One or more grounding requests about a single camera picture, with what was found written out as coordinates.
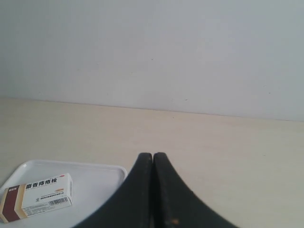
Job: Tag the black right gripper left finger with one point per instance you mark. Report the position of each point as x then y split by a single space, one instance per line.
129 206

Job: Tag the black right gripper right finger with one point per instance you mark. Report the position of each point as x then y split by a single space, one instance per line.
175 205

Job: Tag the white red medicine box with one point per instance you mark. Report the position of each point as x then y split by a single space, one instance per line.
29 199

